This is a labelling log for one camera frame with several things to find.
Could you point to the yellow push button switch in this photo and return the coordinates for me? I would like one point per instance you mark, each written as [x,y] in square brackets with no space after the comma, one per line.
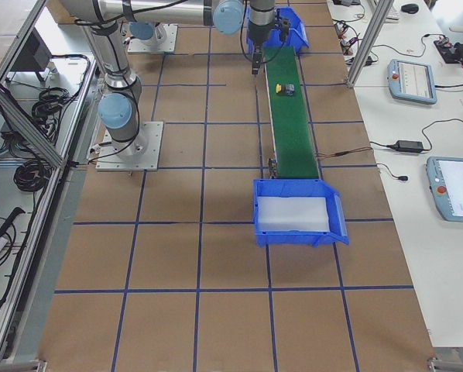
[285,89]

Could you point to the teach pendant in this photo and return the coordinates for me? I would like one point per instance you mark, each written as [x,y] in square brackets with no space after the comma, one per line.
[445,175]
[411,82]

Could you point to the blue right plastic bin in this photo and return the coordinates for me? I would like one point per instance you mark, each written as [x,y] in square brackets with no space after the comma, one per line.
[301,188]

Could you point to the blue plastic bin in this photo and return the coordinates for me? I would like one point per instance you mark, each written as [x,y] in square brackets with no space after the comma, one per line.
[301,188]
[297,36]

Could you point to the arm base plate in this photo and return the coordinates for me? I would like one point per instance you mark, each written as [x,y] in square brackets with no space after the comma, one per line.
[142,154]
[152,38]

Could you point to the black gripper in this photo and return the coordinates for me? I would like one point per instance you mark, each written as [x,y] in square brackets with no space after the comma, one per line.
[259,35]

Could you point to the blue left plastic bin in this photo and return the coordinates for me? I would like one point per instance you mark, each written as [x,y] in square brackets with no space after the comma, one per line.
[297,36]

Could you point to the teach pendant near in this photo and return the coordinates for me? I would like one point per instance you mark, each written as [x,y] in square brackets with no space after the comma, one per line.
[445,175]

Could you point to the teach pendant far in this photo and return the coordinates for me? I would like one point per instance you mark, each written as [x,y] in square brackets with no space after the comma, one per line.
[411,82]

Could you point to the black power adapter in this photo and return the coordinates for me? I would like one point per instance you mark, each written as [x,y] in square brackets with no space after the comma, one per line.
[408,146]

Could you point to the green conveyor belt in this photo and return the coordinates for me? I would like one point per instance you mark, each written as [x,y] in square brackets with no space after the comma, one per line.
[292,135]

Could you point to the aluminium frame post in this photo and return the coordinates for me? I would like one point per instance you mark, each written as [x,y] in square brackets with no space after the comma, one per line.
[368,41]

